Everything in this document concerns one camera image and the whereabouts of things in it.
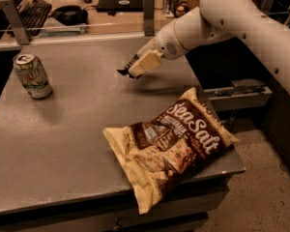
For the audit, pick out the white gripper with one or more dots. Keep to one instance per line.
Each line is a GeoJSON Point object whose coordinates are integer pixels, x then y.
{"type": "Point", "coordinates": [162, 46]}

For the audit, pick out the black rxbar chocolate wrapper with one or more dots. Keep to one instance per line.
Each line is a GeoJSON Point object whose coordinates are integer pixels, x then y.
{"type": "Point", "coordinates": [125, 71]}

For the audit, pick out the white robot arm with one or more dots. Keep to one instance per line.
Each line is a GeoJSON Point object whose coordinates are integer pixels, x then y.
{"type": "Point", "coordinates": [215, 21]}

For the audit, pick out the small round brown container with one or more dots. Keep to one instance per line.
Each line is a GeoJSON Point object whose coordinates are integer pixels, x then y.
{"type": "Point", "coordinates": [179, 11]}

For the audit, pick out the glass jar on desk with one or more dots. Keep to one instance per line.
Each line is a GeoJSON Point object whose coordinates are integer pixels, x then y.
{"type": "Point", "coordinates": [169, 7]}

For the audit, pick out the black laptop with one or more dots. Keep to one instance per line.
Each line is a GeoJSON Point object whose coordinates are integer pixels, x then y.
{"type": "Point", "coordinates": [120, 5]}

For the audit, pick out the black headphones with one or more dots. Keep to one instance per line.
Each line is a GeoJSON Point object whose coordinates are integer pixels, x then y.
{"type": "Point", "coordinates": [70, 15]}

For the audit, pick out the sea salt chips bag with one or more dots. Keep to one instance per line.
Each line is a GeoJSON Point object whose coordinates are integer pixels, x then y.
{"type": "Point", "coordinates": [157, 156]}

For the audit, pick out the green white soda can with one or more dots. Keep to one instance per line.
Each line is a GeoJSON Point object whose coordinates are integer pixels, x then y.
{"type": "Point", "coordinates": [32, 75]}

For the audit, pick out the black computer keyboard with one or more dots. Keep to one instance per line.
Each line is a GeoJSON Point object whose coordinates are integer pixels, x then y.
{"type": "Point", "coordinates": [34, 14]}

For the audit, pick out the metal bracket post middle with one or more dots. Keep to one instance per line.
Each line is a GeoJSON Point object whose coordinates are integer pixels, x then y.
{"type": "Point", "coordinates": [148, 17]}

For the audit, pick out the metal bracket post left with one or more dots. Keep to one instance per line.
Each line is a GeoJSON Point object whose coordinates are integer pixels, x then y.
{"type": "Point", "coordinates": [10, 10]}

